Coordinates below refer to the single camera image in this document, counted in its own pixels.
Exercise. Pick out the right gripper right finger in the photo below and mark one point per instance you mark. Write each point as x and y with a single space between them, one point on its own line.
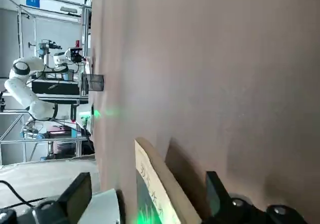
237 214

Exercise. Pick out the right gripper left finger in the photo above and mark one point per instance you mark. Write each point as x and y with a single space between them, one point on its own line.
72 199

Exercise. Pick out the dark grey book hand print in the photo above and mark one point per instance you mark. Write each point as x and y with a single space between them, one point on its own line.
160 179

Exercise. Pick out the black mesh pen holder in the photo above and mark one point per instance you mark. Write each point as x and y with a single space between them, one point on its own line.
95 83

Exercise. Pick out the black equipment box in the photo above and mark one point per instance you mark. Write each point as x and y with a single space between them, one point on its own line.
55 87

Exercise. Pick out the blue sign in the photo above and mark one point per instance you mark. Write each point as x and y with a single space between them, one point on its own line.
32 2

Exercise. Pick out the aluminium frame rack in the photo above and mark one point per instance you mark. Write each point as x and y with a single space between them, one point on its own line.
85 22

